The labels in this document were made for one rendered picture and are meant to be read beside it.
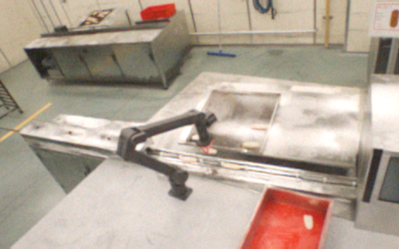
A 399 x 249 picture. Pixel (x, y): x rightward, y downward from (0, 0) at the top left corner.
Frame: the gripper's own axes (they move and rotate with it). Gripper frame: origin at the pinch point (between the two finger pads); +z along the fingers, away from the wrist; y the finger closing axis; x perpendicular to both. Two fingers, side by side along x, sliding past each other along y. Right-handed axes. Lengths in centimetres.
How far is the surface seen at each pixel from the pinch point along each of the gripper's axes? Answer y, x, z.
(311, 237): -33, -62, 11
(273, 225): -31, -44, 11
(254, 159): 9.3, -23.3, 12.5
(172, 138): 17.5, 38.1, 12.2
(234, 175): -8.9, -17.6, 7.7
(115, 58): 202, 259, 42
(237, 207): -25.2, -24.6, 11.4
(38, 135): -9, 145, 0
